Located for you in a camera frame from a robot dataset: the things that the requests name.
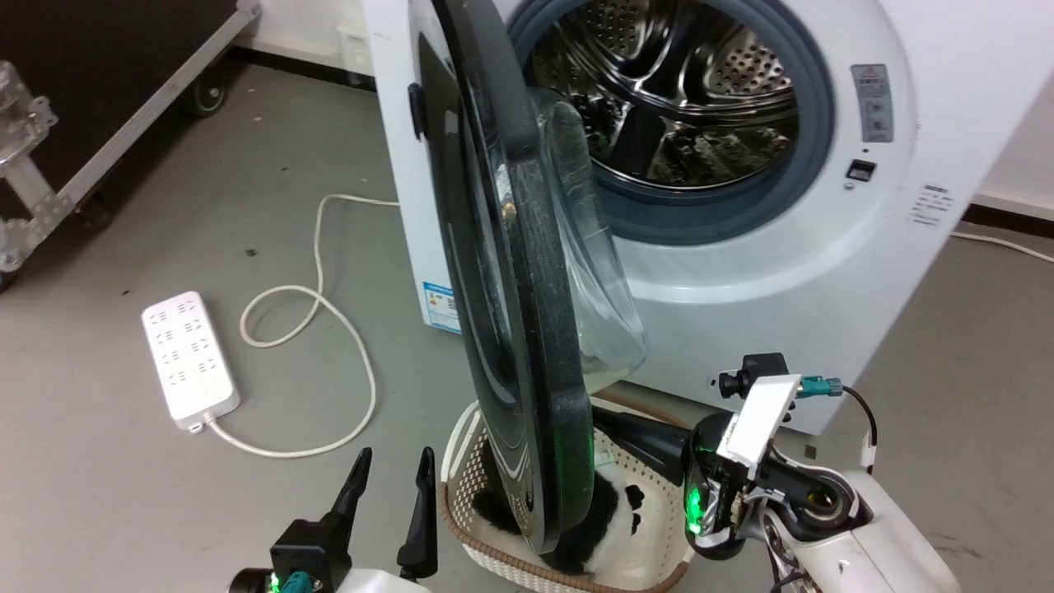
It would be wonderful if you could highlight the white front-load washing machine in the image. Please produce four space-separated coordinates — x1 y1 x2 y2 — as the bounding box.
360 0 1054 437

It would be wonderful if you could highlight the grey rubber door gasket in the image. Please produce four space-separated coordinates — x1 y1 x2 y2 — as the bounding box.
506 0 837 247

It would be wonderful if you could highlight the grey warning sticker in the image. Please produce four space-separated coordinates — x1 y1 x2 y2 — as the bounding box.
851 63 896 144

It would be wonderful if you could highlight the white power strip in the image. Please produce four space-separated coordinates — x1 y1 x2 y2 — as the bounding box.
141 290 242 434

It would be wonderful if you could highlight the white woven laundry basket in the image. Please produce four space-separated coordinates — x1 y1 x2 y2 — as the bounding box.
440 393 697 593

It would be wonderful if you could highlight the black round washer door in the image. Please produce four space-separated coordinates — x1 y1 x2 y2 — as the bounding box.
409 0 649 555

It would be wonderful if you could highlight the white power strip cable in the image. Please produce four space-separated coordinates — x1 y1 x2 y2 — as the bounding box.
203 194 403 460

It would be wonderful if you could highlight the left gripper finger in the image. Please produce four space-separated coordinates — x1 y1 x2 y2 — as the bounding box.
324 446 374 549
396 446 440 581

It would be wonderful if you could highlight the small printed text label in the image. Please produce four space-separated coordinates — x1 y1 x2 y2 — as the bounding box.
909 184 955 226

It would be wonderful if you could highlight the clear acrylic bracket frame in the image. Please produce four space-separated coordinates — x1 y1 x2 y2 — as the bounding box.
0 59 77 274

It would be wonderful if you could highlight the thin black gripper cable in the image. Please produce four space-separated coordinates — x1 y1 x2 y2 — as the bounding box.
840 385 879 450

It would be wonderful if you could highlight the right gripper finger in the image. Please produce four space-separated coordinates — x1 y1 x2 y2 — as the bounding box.
592 407 694 484

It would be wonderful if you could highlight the blue energy label sticker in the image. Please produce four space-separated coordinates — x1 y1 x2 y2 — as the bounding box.
422 281 463 334

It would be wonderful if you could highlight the black caster wheel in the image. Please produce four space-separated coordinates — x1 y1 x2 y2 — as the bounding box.
184 69 231 119
73 192 114 233

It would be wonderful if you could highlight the black flight case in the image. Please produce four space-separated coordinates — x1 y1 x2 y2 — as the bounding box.
0 0 264 294

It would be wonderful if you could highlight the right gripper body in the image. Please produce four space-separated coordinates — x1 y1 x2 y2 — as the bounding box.
683 411 772 562

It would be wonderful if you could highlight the stainless steel washer drum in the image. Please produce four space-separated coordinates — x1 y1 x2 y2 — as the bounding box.
525 0 800 189

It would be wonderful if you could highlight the thin white floor cable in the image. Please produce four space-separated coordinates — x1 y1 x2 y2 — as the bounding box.
949 230 1054 265

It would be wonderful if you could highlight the black and white plush toy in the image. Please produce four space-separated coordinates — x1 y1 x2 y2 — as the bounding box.
473 460 649 577

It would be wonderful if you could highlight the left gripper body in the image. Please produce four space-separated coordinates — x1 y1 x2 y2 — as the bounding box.
270 514 355 593

